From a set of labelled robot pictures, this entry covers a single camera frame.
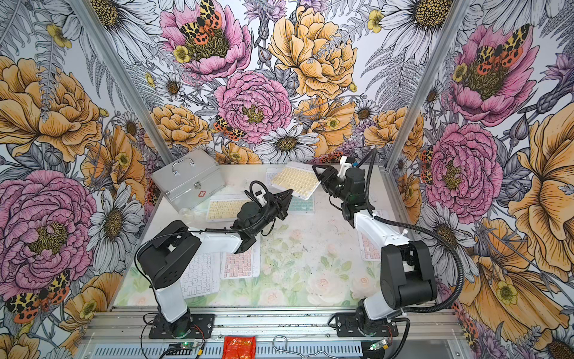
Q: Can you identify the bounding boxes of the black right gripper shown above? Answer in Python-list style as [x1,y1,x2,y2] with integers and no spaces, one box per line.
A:
[311,165,350,202]

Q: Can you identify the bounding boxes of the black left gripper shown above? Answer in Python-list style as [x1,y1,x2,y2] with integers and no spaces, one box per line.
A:
[251,188,294,234]

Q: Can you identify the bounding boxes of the green keyboard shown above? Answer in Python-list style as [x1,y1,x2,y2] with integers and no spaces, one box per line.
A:
[288,196,315,215]

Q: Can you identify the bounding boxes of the yellow keyboard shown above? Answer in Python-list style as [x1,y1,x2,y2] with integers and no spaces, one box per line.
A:
[271,162,320,200]
[206,198,248,222]

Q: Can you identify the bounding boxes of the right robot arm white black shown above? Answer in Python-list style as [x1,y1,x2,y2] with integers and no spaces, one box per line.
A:
[312,163,437,337]

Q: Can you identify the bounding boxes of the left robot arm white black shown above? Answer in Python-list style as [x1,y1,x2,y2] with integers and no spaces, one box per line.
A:
[135,180,294,339]

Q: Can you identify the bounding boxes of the white keyboard far centre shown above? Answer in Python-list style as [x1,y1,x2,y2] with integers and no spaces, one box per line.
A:
[265,168,284,185]

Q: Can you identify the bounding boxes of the white keyboard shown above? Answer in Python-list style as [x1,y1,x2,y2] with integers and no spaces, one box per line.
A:
[265,168,284,185]
[179,254,221,299]

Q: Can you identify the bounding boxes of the pink keyboard upright near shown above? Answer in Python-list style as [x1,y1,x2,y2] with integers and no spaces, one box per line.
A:
[221,242,261,280]

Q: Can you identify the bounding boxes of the pink keyboard right edge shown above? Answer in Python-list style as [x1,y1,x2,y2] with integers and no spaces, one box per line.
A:
[357,233,381,262]

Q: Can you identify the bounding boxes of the silver metal case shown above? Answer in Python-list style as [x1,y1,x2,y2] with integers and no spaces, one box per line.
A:
[152,150,226,212]

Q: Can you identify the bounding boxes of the white keyboard near left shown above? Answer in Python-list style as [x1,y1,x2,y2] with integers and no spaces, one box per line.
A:
[179,254,221,299]

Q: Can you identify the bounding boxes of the red packet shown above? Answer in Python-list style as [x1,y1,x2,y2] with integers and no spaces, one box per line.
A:
[222,337,257,359]

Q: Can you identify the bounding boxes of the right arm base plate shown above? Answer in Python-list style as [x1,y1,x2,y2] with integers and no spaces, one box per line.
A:
[334,312,399,337]

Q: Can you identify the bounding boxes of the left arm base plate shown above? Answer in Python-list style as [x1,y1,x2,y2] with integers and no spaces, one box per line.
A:
[148,313,215,340]

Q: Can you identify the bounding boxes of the aluminium front rail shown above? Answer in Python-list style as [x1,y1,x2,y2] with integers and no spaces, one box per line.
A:
[81,307,463,343]

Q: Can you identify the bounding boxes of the black corrugated cable right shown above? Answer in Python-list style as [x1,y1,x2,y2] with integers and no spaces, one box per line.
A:
[356,150,466,314]

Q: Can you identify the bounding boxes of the right aluminium frame post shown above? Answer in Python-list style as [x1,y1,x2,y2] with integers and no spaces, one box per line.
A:
[385,0,472,170]

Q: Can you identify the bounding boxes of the aluminium frame post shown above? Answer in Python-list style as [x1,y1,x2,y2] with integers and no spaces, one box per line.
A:
[385,0,472,170]
[70,1,175,164]

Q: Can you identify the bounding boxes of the left aluminium frame post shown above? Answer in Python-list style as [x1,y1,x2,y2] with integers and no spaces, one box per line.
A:
[70,1,175,164]

